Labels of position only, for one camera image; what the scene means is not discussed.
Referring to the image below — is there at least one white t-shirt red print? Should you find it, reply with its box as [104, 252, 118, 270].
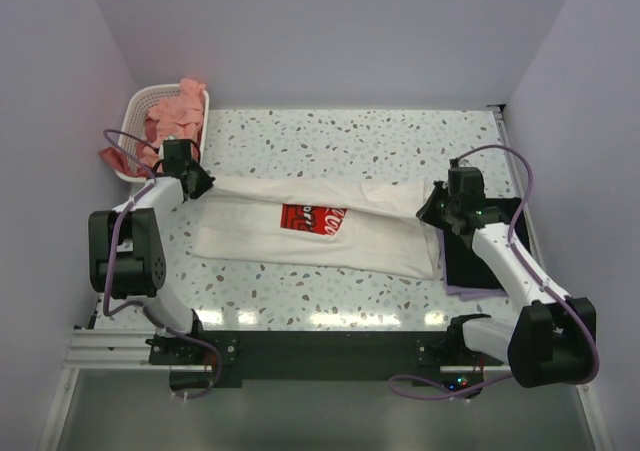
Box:
[194, 177, 440, 279]

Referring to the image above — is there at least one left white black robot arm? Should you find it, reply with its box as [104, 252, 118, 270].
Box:
[88, 139, 215, 363]

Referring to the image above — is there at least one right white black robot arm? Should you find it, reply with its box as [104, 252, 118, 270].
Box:
[416, 163, 600, 388]

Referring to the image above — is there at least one pink crumpled t-shirt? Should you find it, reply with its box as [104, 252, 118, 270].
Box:
[122, 78, 209, 168]

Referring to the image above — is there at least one white plastic laundry basket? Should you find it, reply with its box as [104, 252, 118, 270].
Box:
[103, 78, 210, 183]

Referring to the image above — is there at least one folded black t-shirt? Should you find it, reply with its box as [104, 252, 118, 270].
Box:
[442, 197, 531, 290]

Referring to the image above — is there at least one folded lavender t-shirt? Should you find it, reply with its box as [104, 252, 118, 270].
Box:
[437, 231, 507, 301]

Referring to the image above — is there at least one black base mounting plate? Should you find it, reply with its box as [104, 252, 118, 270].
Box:
[146, 331, 498, 392]

